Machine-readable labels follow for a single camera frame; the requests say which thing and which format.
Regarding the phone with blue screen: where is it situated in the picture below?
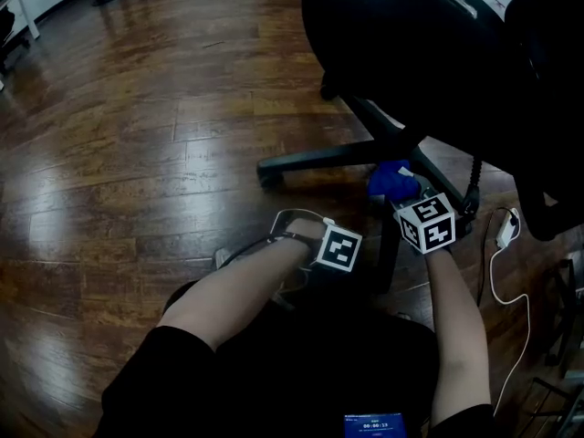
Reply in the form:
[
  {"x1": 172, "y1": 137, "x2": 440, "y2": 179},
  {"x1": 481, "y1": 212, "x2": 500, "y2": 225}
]
[{"x1": 342, "y1": 412, "x2": 409, "y2": 438}]

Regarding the thin black cable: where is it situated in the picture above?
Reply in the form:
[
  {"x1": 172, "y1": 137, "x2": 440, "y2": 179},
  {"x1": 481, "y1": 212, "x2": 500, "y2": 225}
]
[{"x1": 476, "y1": 205, "x2": 519, "y2": 308}]

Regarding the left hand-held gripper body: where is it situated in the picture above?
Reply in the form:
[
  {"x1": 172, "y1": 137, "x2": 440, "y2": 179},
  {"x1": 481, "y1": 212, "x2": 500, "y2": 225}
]
[{"x1": 270, "y1": 207, "x2": 364, "y2": 274}]

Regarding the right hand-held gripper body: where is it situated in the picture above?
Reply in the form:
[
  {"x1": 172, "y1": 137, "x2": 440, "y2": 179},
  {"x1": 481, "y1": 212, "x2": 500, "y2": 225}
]
[{"x1": 387, "y1": 175, "x2": 457, "y2": 256}]

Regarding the black left wrist strap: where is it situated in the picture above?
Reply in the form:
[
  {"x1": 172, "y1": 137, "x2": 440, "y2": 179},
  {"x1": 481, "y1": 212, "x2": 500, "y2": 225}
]
[{"x1": 271, "y1": 233, "x2": 320, "y2": 248}]

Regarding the white power adaptor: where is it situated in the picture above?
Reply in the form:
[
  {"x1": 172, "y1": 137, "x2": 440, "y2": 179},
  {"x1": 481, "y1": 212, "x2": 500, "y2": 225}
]
[{"x1": 495, "y1": 206, "x2": 521, "y2": 249}]

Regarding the person's right forearm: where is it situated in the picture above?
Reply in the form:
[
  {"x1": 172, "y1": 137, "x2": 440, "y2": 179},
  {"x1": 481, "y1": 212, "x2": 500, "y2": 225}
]
[{"x1": 426, "y1": 248, "x2": 494, "y2": 428}]

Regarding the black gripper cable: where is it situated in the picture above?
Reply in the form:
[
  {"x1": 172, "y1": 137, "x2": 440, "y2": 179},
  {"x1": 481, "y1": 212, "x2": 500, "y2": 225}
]
[{"x1": 221, "y1": 235, "x2": 279, "y2": 268}]

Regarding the black office chair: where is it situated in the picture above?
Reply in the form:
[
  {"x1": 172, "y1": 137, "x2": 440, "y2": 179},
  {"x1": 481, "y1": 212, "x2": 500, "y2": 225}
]
[{"x1": 256, "y1": 0, "x2": 584, "y2": 296}]

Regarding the black metal stand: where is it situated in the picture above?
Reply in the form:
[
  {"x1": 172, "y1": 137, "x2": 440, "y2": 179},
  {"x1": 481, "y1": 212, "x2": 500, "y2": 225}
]
[{"x1": 545, "y1": 262, "x2": 579, "y2": 367}]

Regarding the person's left forearm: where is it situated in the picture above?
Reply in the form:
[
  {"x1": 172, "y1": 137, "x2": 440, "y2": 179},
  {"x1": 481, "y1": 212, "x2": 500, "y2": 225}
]
[{"x1": 157, "y1": 219, "x2": 328, "y2": 353}]

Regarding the black coiled cord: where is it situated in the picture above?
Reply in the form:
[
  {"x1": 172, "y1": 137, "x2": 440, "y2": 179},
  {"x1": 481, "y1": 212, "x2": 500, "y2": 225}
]
[{"x1": 463, "y1": 155, "x2": 485, "y2": 218}]

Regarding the blue cloth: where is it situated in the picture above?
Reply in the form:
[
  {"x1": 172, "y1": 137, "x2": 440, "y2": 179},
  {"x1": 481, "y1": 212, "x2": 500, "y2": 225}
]
[{"x1": 367, "y1": 159, "x2": 421, "y2": 203}]

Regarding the grey metal rack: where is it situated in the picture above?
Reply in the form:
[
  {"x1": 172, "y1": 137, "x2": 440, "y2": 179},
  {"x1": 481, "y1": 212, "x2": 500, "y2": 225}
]
[{"x1": 556, "y1": 248, "x2": 584, "y2": 438}]

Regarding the white cable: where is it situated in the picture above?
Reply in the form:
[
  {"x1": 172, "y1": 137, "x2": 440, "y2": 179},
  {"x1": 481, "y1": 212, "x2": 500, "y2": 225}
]
[{"x1": 489, "y1": 246, "x2": 531, "y2": 417}]

